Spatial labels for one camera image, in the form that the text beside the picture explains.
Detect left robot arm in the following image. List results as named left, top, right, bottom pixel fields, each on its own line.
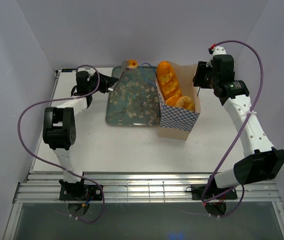
left=42, top=70, right=119, bottom=200

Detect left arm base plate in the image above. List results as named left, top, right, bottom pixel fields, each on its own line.
left=59, top=183, right=102, bottom=201

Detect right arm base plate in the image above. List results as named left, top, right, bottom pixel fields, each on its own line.
left=185, top=184, right=238, bottom=200

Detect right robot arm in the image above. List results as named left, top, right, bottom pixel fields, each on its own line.
left=193, top=54, right=284, bottom=199

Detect twisted orange pastry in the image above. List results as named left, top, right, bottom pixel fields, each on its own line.
left=165, top=96, right=180, bottom=107

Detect metal baking tray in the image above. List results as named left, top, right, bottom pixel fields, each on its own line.
left=105, top=64, right=161, bottom=127

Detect metal tongs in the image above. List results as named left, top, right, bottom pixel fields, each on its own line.
left=108, top=60, right=129, bottom=92

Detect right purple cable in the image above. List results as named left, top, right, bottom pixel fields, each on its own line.
left=181, top=39, right=265, bottom=218

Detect left logo sticker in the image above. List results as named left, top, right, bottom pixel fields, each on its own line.
left=61, top=68, right=76, bottom=73

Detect long baguette bread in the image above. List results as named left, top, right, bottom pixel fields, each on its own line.
left=156, top=61, right=182, bottom=100

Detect blue checkered paper bag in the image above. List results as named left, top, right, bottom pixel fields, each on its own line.
left=155, top=61, right=201, bottom=141

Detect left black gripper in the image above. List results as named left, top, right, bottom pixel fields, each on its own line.
left=88, top=71, right=119, bottom=95

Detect sugared round cake bread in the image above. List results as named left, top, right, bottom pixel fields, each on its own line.
left=175, top=96, right=195, bottom=111

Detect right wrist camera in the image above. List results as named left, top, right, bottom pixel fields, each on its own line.
left=206, top=43, right=227, bottom=67

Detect small round bun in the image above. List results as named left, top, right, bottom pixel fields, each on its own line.
left=127, top=59, right=138, bottom=69

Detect aluminium frame rail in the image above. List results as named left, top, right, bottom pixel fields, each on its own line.
left=13, top=172, right=282, bottom=204

